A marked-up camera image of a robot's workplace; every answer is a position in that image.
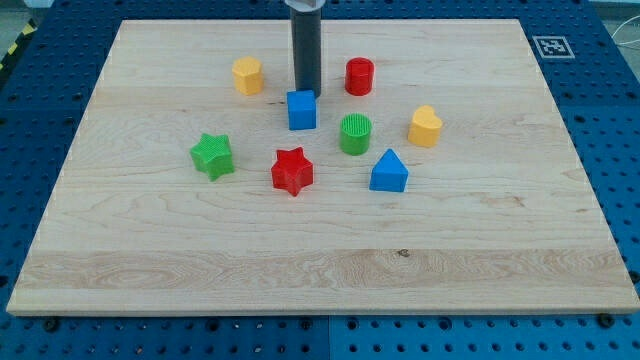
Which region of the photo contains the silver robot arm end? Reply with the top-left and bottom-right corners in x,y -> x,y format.
285,0 -> 326,12

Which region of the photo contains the red star block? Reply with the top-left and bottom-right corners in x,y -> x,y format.
271,147 -> 314,197

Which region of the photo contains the green cylinder block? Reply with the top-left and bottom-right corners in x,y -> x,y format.
339,113 -> 372,156

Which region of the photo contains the blue triangle block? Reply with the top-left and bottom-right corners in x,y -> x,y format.
369,149 -> 409,192

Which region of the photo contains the blue cube block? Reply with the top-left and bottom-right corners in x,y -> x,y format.
286,90 -> 317,131

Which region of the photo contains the green star block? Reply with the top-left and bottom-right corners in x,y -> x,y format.
190,133 -> 235,181

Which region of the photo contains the red cylinder block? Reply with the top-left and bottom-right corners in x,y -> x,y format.
345,57 -> 375,96

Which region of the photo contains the yellow heart block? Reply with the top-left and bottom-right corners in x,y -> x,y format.
407,105 -> 443,147

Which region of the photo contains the wooden board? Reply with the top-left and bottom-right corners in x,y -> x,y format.
7,19 -> 639,316

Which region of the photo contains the yellow hexagon block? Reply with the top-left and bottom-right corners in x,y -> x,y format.
232,56 -> 264,95

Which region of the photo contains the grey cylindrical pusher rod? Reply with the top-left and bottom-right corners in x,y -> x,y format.
290,8 -> 322,98

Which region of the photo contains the white fiducial marker tag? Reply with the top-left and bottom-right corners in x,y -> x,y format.
532,35 -> 575,59

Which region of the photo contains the yellow black hazard tape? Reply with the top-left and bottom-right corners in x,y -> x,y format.
1,18 -> 38,73

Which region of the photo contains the white cable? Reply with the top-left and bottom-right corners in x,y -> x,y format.
610,14 -> 640,49

